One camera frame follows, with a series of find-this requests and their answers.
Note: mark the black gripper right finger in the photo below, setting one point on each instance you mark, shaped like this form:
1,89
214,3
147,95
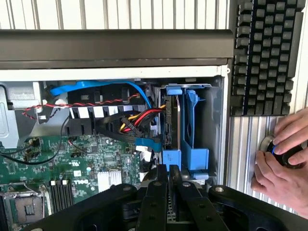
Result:
202,207

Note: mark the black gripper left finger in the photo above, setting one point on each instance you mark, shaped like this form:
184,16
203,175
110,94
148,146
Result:
151,207

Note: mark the empty blue disk carrier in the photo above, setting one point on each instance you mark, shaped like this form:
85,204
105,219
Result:
192,134

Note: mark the hard disk in blue carrier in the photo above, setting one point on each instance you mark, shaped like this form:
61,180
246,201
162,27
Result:
171,120

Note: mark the person's hand beside knob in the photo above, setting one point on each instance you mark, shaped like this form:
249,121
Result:
284,187

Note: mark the person's hand on knob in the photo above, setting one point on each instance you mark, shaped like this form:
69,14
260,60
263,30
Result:
292,130

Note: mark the silver chipset heatsink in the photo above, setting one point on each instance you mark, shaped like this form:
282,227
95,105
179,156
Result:
109,179

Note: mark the blue hard drive caddy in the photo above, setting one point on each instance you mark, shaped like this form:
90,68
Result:
214,120

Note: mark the black RAM slots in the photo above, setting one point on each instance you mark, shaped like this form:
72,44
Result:
61,195

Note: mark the green Dell motherboard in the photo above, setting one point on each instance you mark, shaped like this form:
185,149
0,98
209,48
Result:
60,154

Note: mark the CPU socket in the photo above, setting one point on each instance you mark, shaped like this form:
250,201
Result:
29,207

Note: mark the grey metal drive cage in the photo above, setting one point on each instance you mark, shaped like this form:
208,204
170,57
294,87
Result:
21,120

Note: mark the black computer keyboard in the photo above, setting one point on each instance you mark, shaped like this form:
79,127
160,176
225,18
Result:
262,60

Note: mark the open grey PC case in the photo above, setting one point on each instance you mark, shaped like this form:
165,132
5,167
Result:
115,45

